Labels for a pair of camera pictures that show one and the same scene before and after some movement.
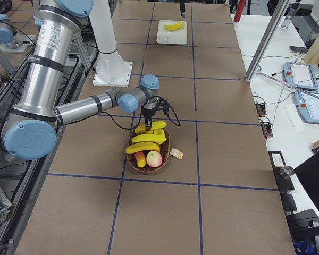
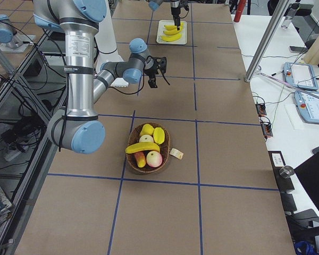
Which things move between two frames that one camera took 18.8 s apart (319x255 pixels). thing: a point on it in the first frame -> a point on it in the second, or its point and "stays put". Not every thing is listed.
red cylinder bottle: (240, 10) stays put
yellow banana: (156, 125) -> (173, 32)
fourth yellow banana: (142, 146) stays put
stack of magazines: (0, 209) stays put
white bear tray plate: (178, 36) stays put
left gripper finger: (182, 8) -> (175, 12)
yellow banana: (174, 27) stays put
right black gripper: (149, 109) -> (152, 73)
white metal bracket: (111, 70) stays put
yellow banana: (158, 138) -> (171, 38)
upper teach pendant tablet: (301, 75) stays put
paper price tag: (177, 153) stays put
